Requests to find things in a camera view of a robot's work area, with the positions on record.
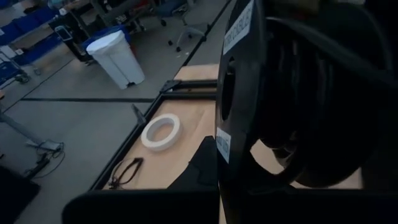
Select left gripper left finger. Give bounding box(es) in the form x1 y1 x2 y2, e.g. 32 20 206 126
167 136 218 190

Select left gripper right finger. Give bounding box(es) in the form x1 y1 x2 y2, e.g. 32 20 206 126
245 174 296 192

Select black cable spool white labels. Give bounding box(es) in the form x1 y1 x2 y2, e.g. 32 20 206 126
214 0 398 200

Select clear safety glasses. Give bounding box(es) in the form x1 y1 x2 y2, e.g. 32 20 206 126
108 157 144 190

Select white tape roll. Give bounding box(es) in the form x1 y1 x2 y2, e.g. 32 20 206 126
140 113 182 152

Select white bin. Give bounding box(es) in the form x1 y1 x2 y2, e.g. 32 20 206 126
86 29 146 90

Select blue storage bins shelf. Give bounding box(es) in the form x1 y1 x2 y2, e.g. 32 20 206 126
0 4 63 68

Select black frame strut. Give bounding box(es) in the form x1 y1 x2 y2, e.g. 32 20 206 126
131 103 147 126

